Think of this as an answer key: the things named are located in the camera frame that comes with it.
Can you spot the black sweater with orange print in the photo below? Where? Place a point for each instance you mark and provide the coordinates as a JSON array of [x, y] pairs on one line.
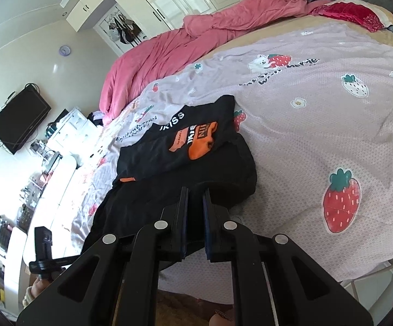
[[223, 173]]

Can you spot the strawberry print bed sheet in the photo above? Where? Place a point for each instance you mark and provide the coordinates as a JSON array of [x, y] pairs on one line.
[[318, 125]]

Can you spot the dark clothes pile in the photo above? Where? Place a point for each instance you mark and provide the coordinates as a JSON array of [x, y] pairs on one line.
[[97, 118]]

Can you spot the black wall television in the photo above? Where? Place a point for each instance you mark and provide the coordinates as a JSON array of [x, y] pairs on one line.
[[21, 120]]

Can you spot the person's left hand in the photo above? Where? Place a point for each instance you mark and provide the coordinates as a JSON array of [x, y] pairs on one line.
[[40, 287]]

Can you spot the red pillow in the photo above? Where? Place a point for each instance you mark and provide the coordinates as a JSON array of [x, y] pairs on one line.
[[352, 15]]

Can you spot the white dresser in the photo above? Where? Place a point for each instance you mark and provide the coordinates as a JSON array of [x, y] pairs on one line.
[[70, 127]]

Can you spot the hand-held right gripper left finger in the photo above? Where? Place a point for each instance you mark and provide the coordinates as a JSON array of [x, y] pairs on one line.
[[182, 231]]

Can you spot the purple wall clock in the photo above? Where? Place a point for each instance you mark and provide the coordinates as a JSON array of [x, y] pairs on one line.
[[64, 50]]

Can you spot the glass shelf rack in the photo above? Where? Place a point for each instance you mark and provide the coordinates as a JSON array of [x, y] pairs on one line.
[[46, 156]]

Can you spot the white wardrobe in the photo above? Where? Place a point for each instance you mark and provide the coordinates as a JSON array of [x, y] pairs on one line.
[[169, 0]]

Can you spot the pink duvet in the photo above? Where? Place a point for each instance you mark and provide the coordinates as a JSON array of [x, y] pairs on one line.
[[169, 51]]

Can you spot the white bed footboard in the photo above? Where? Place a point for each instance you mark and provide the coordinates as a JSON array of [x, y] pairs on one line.
[[52, 203]]

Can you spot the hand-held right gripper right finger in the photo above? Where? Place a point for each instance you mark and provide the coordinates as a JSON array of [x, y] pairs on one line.
[[207, 231]]

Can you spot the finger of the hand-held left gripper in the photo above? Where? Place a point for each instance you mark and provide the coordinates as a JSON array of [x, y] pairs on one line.
[[68, 260]]

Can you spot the white metal frame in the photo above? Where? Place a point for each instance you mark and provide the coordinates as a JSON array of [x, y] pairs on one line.
[[369, 275]]

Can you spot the brown fluffy rug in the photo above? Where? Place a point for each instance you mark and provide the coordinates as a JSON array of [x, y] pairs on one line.
[[182, 309]]

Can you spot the person's left forearm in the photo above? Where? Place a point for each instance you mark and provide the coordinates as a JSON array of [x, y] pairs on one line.
[[29, 300]]

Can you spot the hanging bags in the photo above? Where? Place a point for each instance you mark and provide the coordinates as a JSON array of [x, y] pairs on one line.
[[123, 27]]

